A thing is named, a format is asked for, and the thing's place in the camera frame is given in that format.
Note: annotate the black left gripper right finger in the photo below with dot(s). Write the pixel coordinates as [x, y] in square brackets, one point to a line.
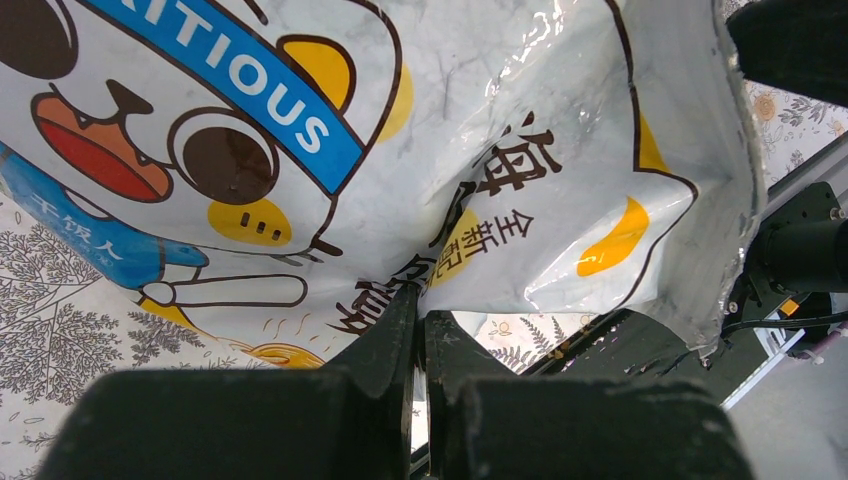
[488, 422]

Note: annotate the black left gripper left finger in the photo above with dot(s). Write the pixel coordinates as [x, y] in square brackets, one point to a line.
[348, 419]

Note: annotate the cat print pet food bag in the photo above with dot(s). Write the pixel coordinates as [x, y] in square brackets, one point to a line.
[397, 132]

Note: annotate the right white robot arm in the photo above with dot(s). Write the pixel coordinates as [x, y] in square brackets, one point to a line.
[800, 47]

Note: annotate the floral patterned table mat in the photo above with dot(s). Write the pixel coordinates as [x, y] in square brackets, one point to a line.
[60, 331]

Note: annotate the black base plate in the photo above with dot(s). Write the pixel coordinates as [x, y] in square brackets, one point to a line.
[776, 309]

